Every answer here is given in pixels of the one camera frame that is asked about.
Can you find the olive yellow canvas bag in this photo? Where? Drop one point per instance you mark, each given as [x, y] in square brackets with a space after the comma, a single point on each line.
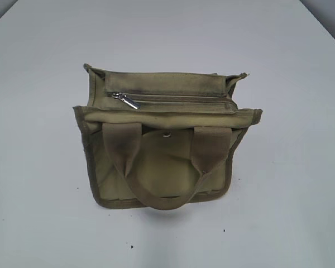
[176, 149]

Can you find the silver metal zipper pull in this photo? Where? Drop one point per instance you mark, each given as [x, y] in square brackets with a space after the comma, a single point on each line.
[126, 100]

